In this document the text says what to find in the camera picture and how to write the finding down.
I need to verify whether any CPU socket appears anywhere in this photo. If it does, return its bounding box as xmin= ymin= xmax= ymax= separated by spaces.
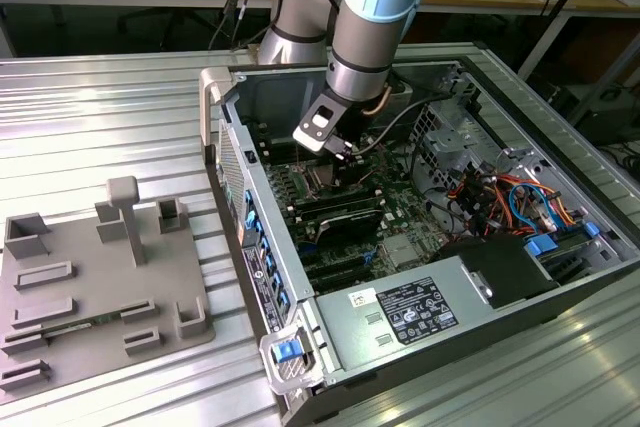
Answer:
xmin=297 ymin=159 xmax=361 ymax=198

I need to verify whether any black installed RAM module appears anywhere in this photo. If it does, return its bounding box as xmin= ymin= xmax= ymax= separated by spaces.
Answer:
xmin=290 ymin=185 xmax=384 ymax=222

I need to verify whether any green motherboard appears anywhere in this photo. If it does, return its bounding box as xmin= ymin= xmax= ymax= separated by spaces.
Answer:
xmin=259 ymin=129 xmax=451 ymax=296

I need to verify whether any perforated metal drive cage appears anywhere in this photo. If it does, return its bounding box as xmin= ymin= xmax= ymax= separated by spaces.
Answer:
xmin=407 ymin=99 xmax=506 ymax=198

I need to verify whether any black graphics card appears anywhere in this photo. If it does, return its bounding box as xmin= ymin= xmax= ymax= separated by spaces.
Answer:
xmin=314 ymin=209 xmax=386 ymax=248

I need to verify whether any open PC case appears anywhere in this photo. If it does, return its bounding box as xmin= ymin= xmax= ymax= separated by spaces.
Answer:
xmin=198 ymin=54 xmax=640 ymax=427

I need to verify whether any silver chipset heatsink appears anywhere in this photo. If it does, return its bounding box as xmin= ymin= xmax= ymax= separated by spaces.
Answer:
xmin=384 ymin=235 xmax=426 ymax=268

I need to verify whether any grey power supply unit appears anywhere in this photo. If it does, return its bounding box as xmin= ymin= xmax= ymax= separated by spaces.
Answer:
xmin=313 ymin=254 xmax=501 ymax=373

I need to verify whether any black fan shroud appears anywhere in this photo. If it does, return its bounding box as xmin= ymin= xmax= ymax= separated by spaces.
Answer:
xmin=432 ymin=234 xmax=561 ymax=311

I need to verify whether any black office chair base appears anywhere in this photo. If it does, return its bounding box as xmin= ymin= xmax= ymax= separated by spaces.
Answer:
xmin=117 ymin=6 xmax=221 ymax=51

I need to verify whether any blue case latch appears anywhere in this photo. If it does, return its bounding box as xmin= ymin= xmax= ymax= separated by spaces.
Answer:
xmin=272 ymin=341 xmax=306 ymax=363

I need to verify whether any grey parts rack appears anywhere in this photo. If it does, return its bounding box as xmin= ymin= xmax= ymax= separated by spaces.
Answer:
xmin=0 ymin=175 xmax=217 ymax=401

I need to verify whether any green RAM stick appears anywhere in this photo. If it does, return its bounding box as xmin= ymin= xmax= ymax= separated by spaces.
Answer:
xmin=42 ymin=310 xmax=124 ymax=336

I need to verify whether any grey camera cable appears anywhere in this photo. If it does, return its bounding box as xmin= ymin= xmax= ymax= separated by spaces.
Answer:
xmin=348 ymin=92 xmax=449 ymax=154

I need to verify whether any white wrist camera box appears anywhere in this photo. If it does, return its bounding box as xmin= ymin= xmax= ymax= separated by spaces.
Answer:
xmin=292 ymin=89 xmax=351 ymax=154

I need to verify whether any blue wire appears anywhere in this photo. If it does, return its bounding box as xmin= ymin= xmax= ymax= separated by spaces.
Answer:
xmin=509 ymin=181 xmax=560 ymax=234

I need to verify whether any orange wire bundle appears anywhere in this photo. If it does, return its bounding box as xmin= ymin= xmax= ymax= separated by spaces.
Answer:
xmin=492 ymin=174 xmax=576 ymax=226

